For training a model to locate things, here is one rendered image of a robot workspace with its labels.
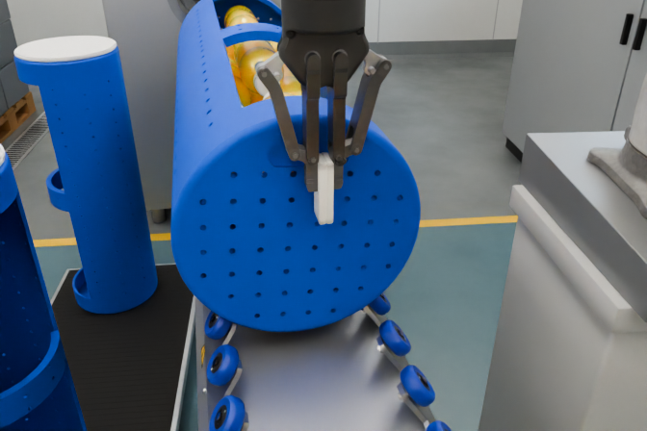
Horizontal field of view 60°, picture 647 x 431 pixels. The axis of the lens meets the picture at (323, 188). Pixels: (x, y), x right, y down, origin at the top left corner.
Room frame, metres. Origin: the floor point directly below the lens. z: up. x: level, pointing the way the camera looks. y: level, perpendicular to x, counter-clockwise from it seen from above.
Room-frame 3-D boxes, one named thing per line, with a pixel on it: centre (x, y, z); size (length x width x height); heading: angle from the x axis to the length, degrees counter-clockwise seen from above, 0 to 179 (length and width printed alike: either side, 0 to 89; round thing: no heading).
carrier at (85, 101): (1.65, 0.75, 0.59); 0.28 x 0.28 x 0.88
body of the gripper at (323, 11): (0.52, 0.00, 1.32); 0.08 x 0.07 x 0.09; 102
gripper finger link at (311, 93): (0.52, 0.01, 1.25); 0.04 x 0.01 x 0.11; 12
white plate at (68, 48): (1.65, 0.75, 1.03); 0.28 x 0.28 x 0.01
